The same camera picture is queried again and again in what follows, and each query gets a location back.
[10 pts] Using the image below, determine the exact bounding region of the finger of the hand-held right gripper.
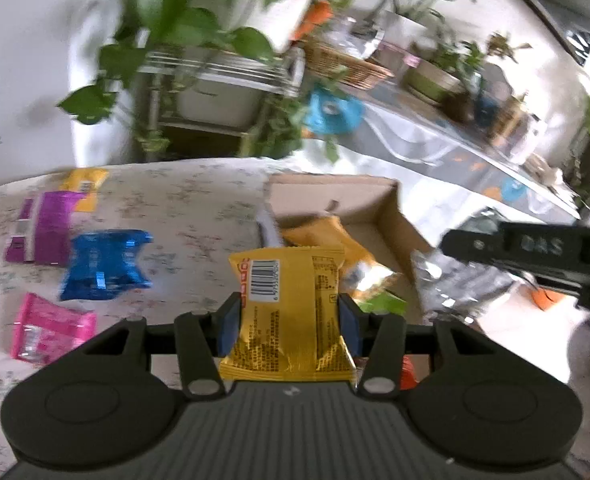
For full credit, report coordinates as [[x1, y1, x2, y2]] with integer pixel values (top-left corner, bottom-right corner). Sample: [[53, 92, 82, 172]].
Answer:
[[440, 224, 506, 263]]

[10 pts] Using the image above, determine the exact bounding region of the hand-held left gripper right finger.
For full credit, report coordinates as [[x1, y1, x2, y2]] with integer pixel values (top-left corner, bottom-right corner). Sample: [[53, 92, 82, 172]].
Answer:
[[339, 292, 490, 402]]

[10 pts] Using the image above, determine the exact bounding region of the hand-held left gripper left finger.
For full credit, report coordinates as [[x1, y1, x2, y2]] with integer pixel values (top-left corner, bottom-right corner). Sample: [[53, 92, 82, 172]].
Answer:
[[82, 292, 242, 402]]

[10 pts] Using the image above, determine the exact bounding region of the green snack packet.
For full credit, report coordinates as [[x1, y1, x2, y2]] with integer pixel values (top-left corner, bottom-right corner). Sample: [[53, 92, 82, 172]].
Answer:
[[357, 290, 408, 317]]

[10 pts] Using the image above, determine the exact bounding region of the silver foil snack packet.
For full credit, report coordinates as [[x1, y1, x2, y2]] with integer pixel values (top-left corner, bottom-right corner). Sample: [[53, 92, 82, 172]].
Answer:
[[410, 207, 516, 326]]

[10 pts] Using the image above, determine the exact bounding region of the orange snack packet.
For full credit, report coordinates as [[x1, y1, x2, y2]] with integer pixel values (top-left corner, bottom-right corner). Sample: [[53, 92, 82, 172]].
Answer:
[[400, 355, 420, 392]]

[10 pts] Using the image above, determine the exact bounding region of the large yellow snack packet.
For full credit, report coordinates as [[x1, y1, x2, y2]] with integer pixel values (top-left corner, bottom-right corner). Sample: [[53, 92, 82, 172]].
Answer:
[[280, 214, 396, 301]]

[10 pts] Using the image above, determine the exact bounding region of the cardboard box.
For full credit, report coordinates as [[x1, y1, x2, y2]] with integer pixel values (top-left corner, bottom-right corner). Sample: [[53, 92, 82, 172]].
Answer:
[[257, 174, 440, 396]]

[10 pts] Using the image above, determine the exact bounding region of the table with plastic cover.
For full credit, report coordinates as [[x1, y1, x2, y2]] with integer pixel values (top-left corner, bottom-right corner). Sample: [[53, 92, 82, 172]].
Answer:
[[335, 80, 583, 221]]

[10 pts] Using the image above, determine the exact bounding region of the floral tablecloth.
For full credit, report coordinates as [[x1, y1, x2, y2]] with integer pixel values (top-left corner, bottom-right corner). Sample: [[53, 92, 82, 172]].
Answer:
[[0, 157, 286, 476]]

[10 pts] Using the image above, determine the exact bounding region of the golden jar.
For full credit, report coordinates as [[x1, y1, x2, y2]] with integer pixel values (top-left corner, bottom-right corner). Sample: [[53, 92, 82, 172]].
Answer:
[[490, 95, 528, 146]]

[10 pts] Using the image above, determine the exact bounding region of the blue foil snack packet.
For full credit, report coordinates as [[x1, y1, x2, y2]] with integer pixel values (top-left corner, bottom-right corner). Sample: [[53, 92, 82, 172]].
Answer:
[[59, 229, 154, 302]]

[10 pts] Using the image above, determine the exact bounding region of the dark brown pot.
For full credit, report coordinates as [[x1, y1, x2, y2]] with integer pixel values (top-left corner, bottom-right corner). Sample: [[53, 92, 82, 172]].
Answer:
[[445, 95, 476, 123]]

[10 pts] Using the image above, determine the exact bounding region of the plant in green pot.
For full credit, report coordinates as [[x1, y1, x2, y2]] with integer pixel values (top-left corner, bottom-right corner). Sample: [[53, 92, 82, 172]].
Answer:
[[402, 35, 486, 106]]

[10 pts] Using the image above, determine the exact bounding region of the pink snack packet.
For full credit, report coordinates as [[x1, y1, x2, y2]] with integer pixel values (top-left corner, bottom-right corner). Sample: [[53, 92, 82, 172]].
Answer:
[[11, 292, 98, 365]]

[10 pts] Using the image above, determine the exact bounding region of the purple snack packet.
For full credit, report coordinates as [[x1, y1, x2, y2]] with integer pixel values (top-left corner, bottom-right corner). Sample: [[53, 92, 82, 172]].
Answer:
[[4, 191, 88, 267]]

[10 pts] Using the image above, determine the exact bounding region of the small yellow barcode packet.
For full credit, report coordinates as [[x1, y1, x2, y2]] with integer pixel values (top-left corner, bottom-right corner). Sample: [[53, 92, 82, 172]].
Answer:
[[60, 167, 110, 213]]

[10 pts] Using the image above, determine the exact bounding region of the wicker basket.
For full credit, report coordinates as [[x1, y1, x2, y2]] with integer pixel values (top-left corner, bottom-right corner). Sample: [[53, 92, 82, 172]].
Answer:
[[302, 40, 394, 91]]

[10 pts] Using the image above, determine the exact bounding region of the wide white plant pot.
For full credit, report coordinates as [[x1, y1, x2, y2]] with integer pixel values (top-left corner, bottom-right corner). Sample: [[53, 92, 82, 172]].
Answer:
[[177, 72, 270, 128]]

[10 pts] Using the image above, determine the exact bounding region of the plant in square white pot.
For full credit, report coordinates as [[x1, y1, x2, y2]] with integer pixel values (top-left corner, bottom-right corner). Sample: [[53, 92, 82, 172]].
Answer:
[[360, 0, 476, 48]]

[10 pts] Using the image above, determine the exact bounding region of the clear plastic bag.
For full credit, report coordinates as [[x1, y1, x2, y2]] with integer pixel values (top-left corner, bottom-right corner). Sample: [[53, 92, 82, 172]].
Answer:
[[325, 15, 386, 58]]

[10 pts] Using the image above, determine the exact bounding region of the dark framed window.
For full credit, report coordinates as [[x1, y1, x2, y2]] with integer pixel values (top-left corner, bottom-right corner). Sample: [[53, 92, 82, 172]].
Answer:
[[480, 0, 590, 66]]

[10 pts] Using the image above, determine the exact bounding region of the white metal plant rack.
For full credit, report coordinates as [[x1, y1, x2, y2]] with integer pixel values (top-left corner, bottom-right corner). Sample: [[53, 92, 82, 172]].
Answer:
[[135, 47, 306, 161]]

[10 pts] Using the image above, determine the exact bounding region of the orange toy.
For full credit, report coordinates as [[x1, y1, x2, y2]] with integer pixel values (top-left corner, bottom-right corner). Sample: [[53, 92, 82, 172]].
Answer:
[[292, 0, 334, 43]]

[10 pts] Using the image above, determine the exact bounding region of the round white plant pot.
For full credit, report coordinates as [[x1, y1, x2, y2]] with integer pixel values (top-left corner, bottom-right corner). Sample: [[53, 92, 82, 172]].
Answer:
[[215, 0, 320, 54]]

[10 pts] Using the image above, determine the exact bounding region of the green pothos plant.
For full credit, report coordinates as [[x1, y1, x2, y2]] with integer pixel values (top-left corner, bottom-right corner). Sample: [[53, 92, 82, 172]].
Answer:
[[57, 0, 346, 162]]

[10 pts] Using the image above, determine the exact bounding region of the white refrigerator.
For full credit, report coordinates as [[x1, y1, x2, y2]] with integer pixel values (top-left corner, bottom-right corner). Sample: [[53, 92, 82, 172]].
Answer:
[[0, 0, 100, 196]]

